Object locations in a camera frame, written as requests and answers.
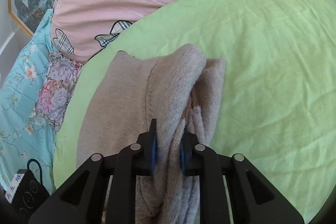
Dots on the pink pillow with plaid hearts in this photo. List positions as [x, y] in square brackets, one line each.
[105, 3]

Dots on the beige knit sweater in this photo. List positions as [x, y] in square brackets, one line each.
[131, 95]

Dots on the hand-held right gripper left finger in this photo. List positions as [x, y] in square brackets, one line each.
[153, 153]

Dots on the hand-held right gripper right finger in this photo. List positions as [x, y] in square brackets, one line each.
[183, 158]

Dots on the turquoise floral bed sheet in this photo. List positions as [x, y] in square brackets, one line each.
[18, 108]

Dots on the green bed sheet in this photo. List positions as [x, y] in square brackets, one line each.
[262, 56]

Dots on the floral ruffled pillow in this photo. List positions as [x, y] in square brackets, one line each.
[55, 92]

